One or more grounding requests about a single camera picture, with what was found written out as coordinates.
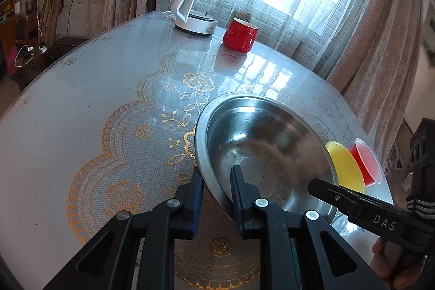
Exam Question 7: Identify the white charger cable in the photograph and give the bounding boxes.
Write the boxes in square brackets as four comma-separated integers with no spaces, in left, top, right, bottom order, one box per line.
[13,4,49,68]

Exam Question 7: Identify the white electric kettle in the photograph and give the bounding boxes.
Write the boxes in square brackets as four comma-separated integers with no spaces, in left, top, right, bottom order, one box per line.
[163,0,224,36]

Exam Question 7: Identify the lace tablecloth with gold flowers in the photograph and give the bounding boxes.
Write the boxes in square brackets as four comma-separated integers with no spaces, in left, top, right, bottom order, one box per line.
[1,13,366,289]

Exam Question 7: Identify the red mug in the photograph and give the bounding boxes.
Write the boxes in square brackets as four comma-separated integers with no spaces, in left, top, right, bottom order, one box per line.
[223,18,258,54]

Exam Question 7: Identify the red plastic bowl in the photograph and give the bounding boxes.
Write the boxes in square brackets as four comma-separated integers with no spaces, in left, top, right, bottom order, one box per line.
[349,138,383,187]

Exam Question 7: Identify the yellow plastic bowl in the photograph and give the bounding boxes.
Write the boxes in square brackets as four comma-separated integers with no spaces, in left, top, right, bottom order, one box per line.
[325,141,365,194]

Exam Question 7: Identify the beige curtain right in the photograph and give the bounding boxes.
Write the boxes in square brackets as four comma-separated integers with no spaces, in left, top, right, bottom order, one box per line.
[327,0,422,162]

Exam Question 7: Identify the wooden chair at wall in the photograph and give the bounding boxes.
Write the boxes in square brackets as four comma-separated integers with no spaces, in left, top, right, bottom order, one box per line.
[38,0,63,48]

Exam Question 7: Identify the stainless steel bowl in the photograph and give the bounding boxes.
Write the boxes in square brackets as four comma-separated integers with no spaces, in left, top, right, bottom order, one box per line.
[195,93,338,222]

